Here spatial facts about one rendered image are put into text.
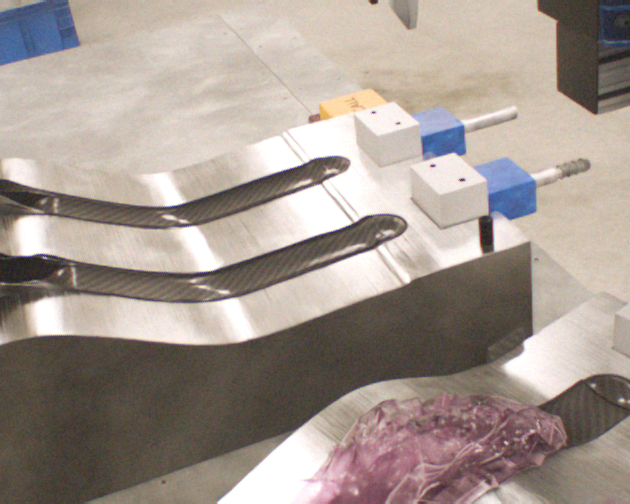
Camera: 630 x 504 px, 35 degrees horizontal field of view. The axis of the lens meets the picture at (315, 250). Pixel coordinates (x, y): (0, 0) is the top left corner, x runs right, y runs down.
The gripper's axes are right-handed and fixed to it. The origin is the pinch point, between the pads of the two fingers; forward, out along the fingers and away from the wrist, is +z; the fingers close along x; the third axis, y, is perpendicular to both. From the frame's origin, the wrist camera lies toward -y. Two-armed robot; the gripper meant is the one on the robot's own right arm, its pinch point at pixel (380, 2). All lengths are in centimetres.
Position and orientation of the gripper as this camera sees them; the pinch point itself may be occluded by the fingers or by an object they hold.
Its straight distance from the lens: 76.2
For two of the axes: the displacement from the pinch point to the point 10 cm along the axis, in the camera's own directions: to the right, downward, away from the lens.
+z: 1.4, 8.4, 5.3
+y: 9.3, -2.9, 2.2
